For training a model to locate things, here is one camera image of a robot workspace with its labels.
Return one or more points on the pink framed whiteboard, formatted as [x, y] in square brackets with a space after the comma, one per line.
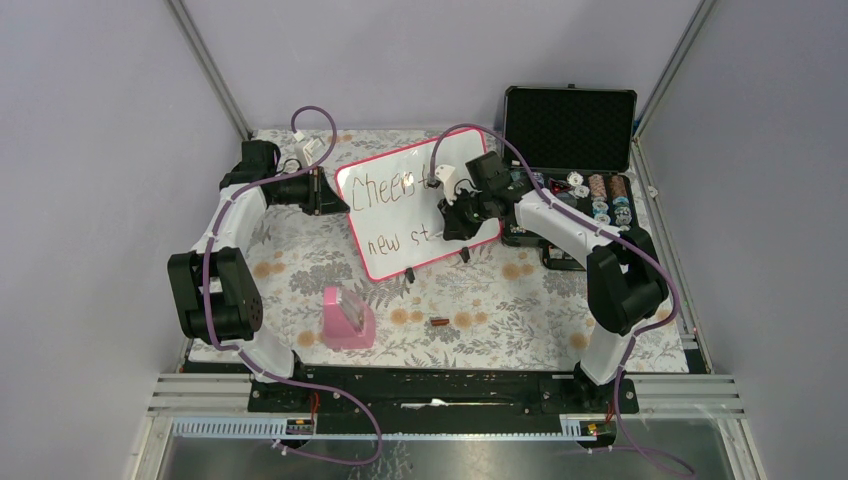
[392, 212]

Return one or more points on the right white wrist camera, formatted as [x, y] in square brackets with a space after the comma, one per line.
[446, 177]

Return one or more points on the pink eraser holder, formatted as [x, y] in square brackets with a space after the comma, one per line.
[348, 321]

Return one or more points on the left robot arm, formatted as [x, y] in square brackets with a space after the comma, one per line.
[214, 290]

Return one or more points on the white slotted cable duct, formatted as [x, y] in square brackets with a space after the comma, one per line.
[296, 429]

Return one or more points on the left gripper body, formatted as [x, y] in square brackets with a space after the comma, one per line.
[304, 191]

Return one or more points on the floral tablecloth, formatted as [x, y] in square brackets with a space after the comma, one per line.
[506, 310]

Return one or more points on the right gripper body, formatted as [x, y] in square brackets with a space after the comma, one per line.
[467, 212]

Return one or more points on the black poker chip case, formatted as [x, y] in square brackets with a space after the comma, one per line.
[577, 143]

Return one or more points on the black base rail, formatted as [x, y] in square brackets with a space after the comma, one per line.
[344, 399]

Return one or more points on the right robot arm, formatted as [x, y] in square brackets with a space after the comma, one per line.
[624, 285]

